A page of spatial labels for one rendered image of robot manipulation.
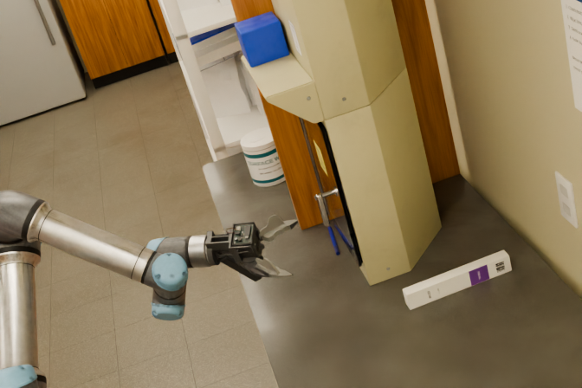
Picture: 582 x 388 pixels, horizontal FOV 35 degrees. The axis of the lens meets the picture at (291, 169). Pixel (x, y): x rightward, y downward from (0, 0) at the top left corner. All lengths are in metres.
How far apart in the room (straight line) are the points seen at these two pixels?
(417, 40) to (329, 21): 0.53
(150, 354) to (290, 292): 1.72
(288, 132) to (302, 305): 0.48
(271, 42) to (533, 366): 0.95
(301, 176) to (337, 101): 0.51
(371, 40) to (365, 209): 0.41
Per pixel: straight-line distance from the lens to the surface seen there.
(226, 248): 2.09
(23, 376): 1.93
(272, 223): 2.12
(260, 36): 2.20
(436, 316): 2.16
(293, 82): 2.06
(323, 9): 1.99
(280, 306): 2.33
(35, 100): 7.15
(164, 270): 1.96
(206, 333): 3.99
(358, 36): 2.05
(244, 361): 3.76
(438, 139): 2.62
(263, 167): 2.85
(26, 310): 2.12
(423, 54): 2.51
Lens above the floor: 2.26
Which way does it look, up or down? 27 degrees down
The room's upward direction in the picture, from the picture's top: 17 degrees counter-clockwise
